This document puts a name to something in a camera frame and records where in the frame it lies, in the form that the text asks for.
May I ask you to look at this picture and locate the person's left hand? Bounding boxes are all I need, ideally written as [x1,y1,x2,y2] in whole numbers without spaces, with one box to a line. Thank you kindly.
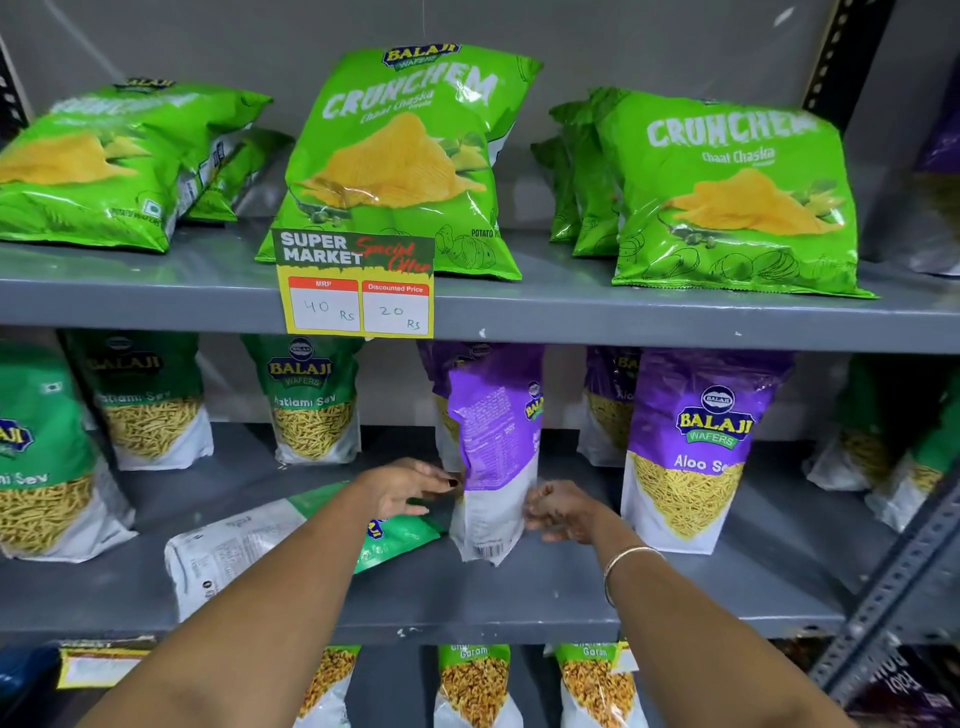
[352,457,462,522]

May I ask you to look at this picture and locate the person's right hand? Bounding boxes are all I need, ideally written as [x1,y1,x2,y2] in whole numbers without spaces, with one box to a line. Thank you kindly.
[523,480,613,545]

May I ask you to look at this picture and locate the purple snack packet showing back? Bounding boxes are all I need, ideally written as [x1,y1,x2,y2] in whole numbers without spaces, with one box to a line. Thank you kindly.
[447,365,546,567]

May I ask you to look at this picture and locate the person's right forearm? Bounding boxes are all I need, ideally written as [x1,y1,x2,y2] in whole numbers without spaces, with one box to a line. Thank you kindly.
[588,508,858,728]

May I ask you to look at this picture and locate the person's left forearm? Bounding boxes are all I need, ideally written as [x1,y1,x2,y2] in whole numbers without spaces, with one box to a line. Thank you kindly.
[75,480,376,728]

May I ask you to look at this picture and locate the grey metal shelf board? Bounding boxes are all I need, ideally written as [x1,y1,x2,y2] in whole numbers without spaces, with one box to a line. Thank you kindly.
[0,423,905,648]
[0,217,960,356]

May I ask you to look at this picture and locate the gold bangle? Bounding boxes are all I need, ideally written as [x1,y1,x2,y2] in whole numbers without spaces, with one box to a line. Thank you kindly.
[602,546,667,609]

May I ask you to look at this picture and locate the green and white snack packet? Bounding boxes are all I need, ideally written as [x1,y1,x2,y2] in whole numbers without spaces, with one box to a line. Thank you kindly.
[164,480,446,623]
[864,375,960,534]
[60,328,216,473]
[240,333,366,467]
[801,354,948,493]
[0,341,139,564]

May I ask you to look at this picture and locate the large purple snack packet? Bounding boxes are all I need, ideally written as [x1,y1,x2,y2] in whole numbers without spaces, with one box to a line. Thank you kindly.
[620,348,796,557]

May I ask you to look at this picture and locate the light green snack packet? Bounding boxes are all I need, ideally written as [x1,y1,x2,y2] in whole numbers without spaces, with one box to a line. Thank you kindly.
[553,641,651,728]
[432,643,525,728]
[293,645,363,728]

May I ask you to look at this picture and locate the yellow price label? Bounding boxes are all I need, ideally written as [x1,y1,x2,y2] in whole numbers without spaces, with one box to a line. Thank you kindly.
[271,228,437,340]
[55,636,159,692]

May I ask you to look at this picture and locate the green chips packet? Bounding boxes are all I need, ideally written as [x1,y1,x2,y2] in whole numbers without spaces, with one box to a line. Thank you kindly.
[591,87,878,300]
[183,127,295,225]
[549,100,625,259]
[0,77,274,255]
[530,135,583,246]
[255,43,544,283]

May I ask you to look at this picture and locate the grey slotted metal upright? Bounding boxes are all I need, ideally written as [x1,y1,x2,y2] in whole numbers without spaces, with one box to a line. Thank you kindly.
[807,480,960,708]

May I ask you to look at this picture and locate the dark purple snack packet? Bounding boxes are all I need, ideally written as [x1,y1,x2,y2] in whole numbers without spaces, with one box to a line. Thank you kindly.
[846,645,960,728]

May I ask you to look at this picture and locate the violet snack packet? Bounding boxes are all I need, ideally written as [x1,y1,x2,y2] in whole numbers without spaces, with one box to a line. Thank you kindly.
[906,58,960,278]

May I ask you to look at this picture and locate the black slotted metal upright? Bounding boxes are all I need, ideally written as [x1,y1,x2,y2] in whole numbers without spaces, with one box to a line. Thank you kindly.
[801,0,898,134]
[0,51,33,145]

